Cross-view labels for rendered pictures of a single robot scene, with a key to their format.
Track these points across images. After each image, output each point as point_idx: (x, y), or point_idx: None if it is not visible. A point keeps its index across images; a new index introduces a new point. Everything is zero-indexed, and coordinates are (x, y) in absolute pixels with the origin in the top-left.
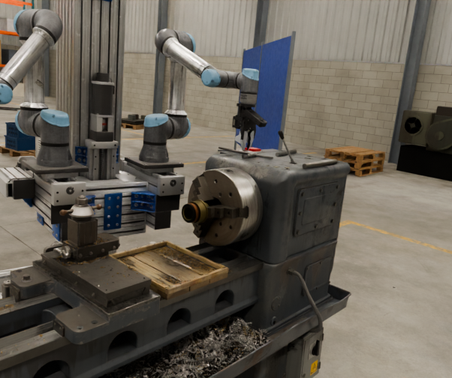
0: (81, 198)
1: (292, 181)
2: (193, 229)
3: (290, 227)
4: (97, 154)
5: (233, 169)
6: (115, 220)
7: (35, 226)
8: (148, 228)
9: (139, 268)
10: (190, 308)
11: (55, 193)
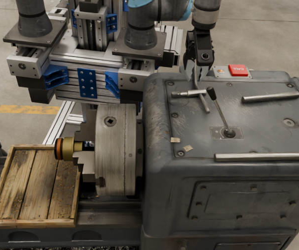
0: None
1: (171, 176)
2: None
3: (183, 211)
4: (84, 23)
5: (125, 118)
6: (90, 91)
7: (176, 23)
8: (262, 52)
9: (18, 172)
10: (35, 233)
11: (9, 66)
